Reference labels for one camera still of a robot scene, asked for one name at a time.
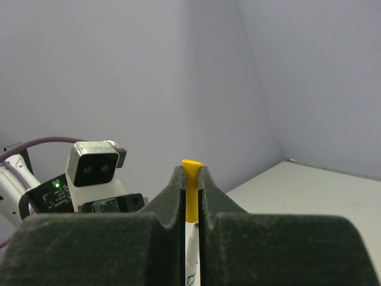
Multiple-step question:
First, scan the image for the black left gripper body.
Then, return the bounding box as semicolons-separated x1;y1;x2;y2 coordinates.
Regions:
19;174;148;215

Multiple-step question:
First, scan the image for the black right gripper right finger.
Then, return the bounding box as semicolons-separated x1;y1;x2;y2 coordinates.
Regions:
198;166;380;285

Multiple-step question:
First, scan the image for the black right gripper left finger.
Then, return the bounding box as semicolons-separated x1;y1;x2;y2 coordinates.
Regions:
1;166;186;285

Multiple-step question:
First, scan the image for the yellow pen cap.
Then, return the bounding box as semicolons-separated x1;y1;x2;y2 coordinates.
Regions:
182;159;204;223

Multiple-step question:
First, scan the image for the yellow whiteboard marker pen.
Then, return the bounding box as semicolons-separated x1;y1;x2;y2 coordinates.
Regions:
185;222;199;285

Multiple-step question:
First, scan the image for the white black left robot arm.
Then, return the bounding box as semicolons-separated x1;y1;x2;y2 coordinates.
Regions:
1;137;148;227

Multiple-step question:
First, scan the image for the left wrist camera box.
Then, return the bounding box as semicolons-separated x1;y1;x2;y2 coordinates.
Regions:
65;140;127;187

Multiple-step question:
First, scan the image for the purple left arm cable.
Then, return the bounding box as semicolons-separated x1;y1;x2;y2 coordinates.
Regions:
0;136;83;250

